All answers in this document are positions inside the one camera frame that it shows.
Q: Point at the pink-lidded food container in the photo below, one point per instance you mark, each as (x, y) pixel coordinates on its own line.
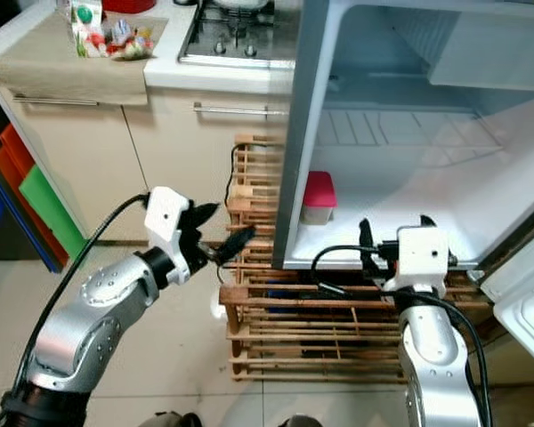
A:
(320, 189)

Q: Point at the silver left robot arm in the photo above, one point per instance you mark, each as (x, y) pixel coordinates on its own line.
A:
(98, 334)

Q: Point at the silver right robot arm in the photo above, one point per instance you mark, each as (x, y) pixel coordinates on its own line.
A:
(436, 356)

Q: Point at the stainless steel mini fridge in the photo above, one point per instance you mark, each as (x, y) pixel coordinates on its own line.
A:
(409, 196)

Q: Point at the white fridge inner compartment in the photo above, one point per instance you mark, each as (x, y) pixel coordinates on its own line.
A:
(489, 53)

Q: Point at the white kitchen counter with cabinets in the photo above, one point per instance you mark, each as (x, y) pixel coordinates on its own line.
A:
(169, 169)

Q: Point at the wooden slatted rack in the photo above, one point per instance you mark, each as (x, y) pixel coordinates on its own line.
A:
(228, 329)

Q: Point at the orange cutting board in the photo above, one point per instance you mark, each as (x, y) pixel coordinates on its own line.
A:
(11, 160)

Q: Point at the green cutting board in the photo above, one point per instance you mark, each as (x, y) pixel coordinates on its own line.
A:
(53, 213)

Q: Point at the dark robot left foot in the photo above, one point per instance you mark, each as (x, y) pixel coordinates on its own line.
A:
(185, 420)

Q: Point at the dark robot foot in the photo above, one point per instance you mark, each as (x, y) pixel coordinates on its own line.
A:
(301, 422)
(185, 420)

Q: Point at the steel gas stove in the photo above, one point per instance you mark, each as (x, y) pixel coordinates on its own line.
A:
(231, 40)

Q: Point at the colourful snack packet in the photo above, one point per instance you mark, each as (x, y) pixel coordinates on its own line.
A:
(141, 46)

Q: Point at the dark robot right foot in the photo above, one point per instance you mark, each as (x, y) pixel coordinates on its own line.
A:
(301, 422)

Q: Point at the white snack packet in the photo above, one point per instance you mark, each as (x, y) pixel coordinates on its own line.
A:
(118, 34)

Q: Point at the beige counter cloth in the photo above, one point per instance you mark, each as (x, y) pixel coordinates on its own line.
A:
(53, 71)

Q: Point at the metal cooking pot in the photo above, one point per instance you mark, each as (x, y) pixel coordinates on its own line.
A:
(240, 4)

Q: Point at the red kitchen appliance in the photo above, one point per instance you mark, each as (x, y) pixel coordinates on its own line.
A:
(129, 5)

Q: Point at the white green drink carton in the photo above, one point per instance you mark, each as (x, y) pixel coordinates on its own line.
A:
(86, 25)

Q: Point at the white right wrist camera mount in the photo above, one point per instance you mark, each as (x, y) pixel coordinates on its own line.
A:
(423, 253)

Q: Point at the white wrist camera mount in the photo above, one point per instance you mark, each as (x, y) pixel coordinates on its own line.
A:
(423, 253)
(165, 218)

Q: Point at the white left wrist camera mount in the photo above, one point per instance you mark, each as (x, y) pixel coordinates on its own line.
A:
(165, 218)

